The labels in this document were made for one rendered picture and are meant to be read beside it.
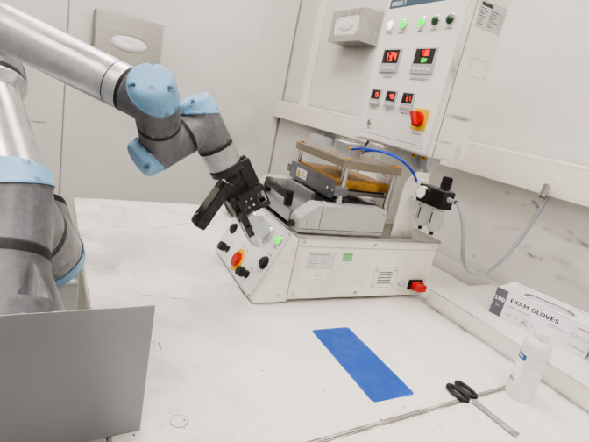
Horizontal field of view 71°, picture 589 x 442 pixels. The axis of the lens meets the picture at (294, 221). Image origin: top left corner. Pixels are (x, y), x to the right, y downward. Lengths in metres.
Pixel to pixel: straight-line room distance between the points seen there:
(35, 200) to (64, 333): 0.18
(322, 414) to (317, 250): 0.41
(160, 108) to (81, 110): 1.76
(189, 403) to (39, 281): 0.29
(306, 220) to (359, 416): 0.44
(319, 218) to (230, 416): 0.49
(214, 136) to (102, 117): 1.64
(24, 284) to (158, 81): 0.34
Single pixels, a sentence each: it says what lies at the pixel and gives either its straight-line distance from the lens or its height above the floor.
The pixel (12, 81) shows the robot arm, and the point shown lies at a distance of 0.97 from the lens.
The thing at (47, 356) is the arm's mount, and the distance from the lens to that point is 0.57.
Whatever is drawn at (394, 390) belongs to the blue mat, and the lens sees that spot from 0.85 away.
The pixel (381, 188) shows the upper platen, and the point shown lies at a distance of 1.14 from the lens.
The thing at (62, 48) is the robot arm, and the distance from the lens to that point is 0.79.
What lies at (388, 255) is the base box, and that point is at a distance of 1.14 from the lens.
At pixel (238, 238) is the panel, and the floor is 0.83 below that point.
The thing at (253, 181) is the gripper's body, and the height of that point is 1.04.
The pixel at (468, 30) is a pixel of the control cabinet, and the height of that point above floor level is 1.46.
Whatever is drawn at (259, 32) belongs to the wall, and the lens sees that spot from 2.66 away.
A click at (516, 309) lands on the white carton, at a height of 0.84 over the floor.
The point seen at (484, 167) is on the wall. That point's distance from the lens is 1.49.
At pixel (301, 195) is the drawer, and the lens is 1.11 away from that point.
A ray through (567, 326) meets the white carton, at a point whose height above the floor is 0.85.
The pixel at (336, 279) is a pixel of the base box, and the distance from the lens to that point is 1.07.
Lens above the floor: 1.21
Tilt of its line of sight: 16 degrees down
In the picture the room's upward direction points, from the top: 12 degrees clockwise
